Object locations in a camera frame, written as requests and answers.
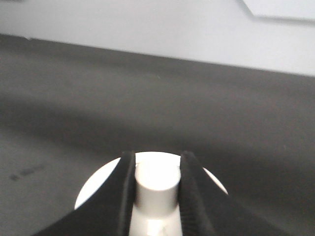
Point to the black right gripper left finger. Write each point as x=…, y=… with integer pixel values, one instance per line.
x=108, y=211

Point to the glass jar with white lid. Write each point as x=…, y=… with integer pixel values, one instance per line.
x=155, y=210

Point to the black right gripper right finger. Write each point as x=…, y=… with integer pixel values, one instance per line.
x=206, y=210

